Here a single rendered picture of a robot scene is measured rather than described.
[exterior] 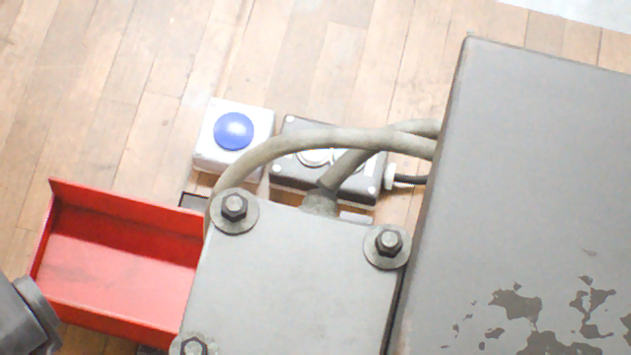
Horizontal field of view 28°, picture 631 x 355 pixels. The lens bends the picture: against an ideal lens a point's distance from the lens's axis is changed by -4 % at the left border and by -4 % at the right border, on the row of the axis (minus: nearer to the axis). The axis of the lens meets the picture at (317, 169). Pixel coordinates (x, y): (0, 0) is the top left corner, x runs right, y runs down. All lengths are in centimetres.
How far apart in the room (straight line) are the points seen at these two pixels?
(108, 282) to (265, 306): 67
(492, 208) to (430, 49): 91
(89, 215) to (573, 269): 87
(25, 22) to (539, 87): 97
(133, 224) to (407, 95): 30
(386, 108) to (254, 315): 76
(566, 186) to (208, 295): 19
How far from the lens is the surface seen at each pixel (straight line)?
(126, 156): 128
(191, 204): 126
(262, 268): 57
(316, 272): 57
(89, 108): 131
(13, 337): 86
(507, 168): 45
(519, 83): 46
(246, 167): 62
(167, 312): 121
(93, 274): 123
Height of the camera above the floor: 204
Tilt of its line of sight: 64 degrees down
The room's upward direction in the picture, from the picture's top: 5 degrees clockwise
